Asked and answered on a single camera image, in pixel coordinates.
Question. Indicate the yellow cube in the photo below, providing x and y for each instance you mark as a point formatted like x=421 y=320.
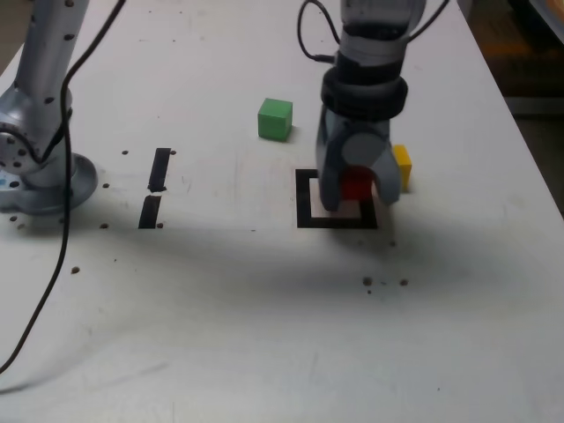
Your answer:
x=404 y=169

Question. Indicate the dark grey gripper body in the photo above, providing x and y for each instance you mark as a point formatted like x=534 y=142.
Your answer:
x=365 y=124

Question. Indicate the black tape square outline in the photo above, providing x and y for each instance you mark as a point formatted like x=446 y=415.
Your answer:
x=303 y=198

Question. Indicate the dark brown background furniture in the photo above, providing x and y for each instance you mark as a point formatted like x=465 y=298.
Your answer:
x=520 y=66

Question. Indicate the black tape strip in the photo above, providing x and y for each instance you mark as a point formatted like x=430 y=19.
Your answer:
x=158 y=172

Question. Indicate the orange panel with grey frame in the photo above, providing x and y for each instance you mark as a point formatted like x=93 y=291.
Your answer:
x=556 y=6

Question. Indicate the grey background rail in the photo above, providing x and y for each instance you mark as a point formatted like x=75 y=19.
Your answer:
x=537 y=106

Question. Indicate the green cube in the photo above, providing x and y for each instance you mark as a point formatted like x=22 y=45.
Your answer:
x=274 y=121

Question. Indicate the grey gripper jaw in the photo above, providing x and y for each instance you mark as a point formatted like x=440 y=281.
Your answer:
x=388 y=176
x=328 y=172

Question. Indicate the red cube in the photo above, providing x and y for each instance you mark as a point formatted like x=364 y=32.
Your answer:
x=357 y=185

